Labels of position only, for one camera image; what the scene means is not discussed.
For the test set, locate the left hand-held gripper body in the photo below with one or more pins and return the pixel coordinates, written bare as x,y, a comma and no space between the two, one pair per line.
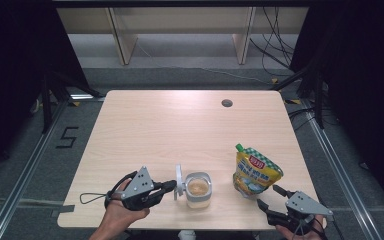
140,183

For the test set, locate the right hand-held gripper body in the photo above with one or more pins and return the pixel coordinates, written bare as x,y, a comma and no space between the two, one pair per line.
305,203

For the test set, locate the clear jar with white lid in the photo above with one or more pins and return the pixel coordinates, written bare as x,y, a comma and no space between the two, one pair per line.
198,188

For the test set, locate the yellow spout pouch green cap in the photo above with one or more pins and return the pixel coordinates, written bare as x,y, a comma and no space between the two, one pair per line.
255,173

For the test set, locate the person's right hand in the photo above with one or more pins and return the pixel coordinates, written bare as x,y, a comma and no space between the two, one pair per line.
300,238

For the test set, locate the person's left hand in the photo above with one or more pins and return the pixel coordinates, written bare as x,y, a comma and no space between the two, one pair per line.
120,216

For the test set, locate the white object under table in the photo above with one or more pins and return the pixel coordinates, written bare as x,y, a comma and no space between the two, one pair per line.
187,235

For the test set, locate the black metal stand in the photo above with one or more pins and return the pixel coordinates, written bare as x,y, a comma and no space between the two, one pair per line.
319,100
46,106

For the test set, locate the dark curtain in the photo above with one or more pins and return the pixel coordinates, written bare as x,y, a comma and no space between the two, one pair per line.
10,66
363,83

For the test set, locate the beige wooden shelf unit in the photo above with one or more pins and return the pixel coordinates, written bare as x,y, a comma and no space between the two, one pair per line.
123,40

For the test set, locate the long aluminium floor rail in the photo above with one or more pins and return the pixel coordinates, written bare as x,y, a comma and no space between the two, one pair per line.
20,186
340,173

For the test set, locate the short aluminium floor rail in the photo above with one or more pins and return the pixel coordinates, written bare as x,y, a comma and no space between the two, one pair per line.
83,97

